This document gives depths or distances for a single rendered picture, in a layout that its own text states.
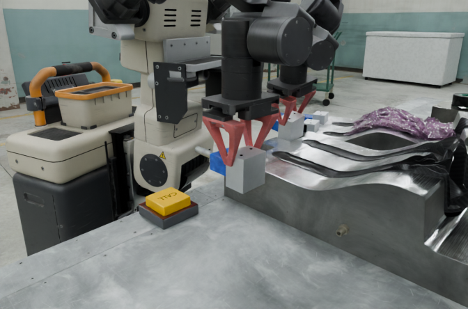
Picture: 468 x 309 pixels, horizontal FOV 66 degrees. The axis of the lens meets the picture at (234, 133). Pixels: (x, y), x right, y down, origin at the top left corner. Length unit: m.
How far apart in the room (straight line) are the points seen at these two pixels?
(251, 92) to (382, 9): 8.20
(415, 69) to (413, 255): 6.95
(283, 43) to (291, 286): 0.32
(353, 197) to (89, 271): 0.40
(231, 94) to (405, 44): 7.07
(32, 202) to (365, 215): 1.02
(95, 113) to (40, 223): 0.38
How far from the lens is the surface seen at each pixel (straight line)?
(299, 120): 0.82
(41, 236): 1.35
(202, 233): 0.65
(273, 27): 0.44
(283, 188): 0.65
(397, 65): 7.58
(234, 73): 0.49
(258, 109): 0.50
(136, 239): 0.65
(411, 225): 0.56
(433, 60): 7.35
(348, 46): 9.00
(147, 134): 1.07
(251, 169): 0.53
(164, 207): 0.66
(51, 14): 6.11
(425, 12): 8.32
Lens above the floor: 1.15
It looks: 17 degrees down
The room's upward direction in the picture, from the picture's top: straight up
